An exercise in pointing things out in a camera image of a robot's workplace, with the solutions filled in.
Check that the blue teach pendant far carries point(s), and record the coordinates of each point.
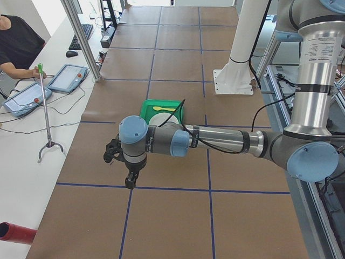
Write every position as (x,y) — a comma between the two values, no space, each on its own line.
(68,78)

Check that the yellow plastic spoon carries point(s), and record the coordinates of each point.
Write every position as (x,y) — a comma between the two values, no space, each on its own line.
(159,108)

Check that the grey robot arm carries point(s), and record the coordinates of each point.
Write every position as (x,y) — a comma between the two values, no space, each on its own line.
(176,133)

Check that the green handled reacher grabber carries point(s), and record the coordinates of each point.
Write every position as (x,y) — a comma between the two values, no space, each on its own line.
(49,143)

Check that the white round plate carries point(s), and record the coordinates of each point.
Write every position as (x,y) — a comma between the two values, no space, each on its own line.
(159,118)

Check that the blue teach pendant near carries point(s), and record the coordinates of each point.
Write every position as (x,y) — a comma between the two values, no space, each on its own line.
(24,101)

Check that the blue teach pendant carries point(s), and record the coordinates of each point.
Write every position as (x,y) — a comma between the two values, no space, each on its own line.
(68,78)
(24,101)

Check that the black computer mouse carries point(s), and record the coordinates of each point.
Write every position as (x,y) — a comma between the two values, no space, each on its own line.
(71,53)

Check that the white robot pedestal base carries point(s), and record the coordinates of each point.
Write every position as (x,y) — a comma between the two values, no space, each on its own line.
(235,77)

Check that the person in black shirt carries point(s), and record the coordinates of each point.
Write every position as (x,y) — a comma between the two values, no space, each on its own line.
(20,46)

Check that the aluminium frame post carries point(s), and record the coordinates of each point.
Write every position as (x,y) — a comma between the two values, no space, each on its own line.
(73,17)

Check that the green plastic tray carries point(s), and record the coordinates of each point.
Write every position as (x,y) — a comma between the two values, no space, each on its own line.
(147,111)

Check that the red cylinder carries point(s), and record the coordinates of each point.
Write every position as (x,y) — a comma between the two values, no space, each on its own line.
(17,234)

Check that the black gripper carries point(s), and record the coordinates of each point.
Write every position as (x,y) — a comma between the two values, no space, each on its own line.
(133,168)

